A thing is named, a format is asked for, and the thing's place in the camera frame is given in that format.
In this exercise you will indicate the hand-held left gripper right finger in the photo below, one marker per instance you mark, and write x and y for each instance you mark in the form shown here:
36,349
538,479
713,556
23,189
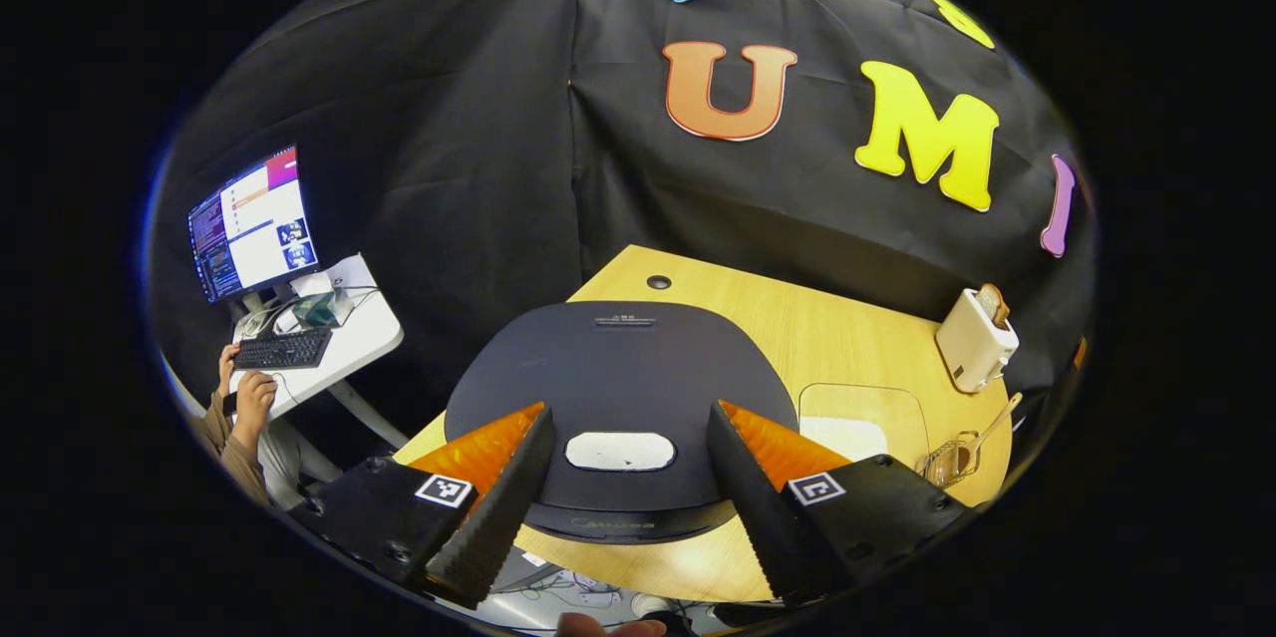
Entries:
763,512

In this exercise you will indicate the green box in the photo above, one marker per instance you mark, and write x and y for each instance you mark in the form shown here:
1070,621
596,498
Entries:
317,310

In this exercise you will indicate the black keyboard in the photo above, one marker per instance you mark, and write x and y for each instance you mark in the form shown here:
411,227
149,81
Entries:
284,350

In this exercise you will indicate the black backdrop cloth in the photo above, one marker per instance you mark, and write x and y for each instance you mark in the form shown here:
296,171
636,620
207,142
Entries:
449,119

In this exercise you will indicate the clear container of rice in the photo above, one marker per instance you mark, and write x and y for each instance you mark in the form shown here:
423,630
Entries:
847,438

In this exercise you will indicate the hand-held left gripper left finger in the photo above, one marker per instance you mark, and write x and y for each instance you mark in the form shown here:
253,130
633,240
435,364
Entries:
498,507

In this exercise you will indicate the computer monitor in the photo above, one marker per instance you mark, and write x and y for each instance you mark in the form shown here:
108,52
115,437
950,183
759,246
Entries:
254,223

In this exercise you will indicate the white toaster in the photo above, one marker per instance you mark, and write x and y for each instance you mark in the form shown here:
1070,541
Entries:
972,353

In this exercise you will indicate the black rice cooker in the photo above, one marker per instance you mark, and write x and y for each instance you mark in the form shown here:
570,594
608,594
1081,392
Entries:
618,368

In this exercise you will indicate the white side table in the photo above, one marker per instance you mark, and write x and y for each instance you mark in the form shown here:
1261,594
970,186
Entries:
364,333

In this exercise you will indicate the wooden spoon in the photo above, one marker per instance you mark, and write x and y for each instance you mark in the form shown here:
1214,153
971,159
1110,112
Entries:
997,418

